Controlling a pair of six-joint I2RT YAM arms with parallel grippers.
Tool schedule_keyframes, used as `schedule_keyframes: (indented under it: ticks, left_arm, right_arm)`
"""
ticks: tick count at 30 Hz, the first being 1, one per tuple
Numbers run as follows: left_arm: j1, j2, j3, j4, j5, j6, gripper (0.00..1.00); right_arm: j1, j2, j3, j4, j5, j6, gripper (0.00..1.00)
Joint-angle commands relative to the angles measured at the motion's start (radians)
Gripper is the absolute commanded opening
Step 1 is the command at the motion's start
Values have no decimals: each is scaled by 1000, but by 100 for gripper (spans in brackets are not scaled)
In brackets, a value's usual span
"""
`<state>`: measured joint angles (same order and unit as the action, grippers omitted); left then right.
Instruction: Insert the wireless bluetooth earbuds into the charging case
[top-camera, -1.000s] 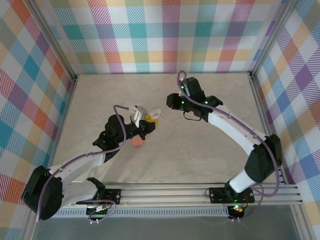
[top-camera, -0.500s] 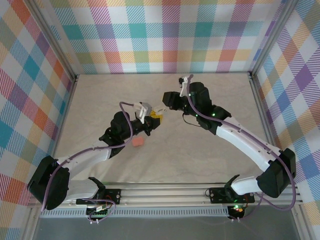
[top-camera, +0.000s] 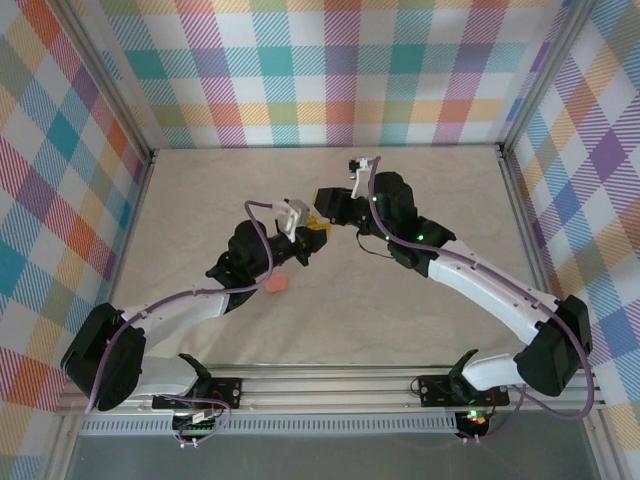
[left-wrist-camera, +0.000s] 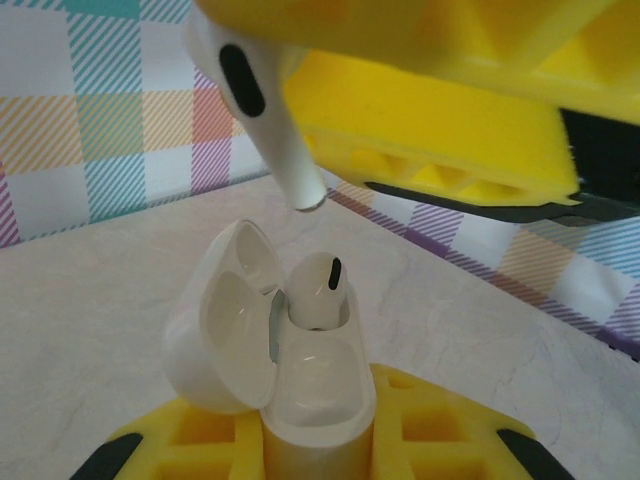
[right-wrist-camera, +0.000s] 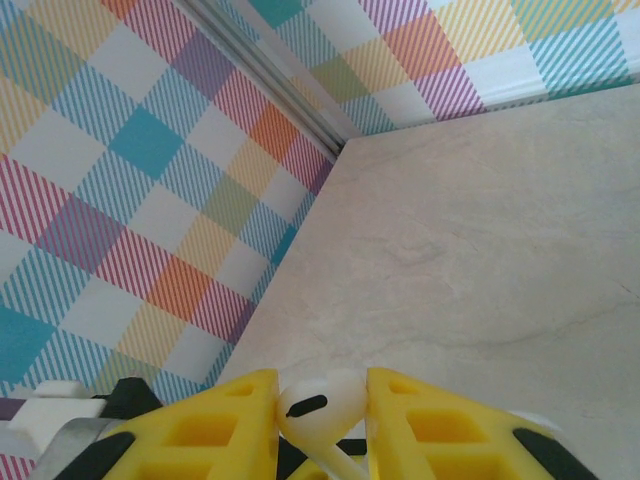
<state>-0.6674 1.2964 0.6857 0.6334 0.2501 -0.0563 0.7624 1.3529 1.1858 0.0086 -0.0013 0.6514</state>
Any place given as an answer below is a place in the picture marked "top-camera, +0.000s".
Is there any green controller board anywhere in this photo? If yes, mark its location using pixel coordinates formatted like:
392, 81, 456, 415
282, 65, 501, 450
457, 409, 489, 434
172, 409, 224, 436

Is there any grey metal panel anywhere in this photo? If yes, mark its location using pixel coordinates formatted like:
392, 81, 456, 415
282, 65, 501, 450
64, 432, 601, 480

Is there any thin black cable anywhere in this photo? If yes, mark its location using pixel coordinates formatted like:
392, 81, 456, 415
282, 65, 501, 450
355, 232, 396, 260

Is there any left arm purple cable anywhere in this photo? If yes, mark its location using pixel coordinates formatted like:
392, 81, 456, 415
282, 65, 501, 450
85, 199, 277, 448

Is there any aluminium side rail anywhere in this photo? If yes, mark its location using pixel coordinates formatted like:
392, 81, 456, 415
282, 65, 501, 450
494, 142, 624, 480
47, 149, 157, 480

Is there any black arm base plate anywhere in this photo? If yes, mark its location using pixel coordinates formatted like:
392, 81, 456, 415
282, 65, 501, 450
199, 377, 245, 409
418, 373, 510, 407

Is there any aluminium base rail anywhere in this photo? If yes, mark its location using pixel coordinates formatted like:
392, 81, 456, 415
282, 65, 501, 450
54, 362, 606, 416

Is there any white slotted cable duct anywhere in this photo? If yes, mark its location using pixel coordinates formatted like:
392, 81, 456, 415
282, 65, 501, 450
79, 417, 459, 435

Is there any aluminium frame post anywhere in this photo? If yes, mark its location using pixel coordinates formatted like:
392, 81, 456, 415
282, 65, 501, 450
497, 0, 594, 156
57, 0, 156, 164

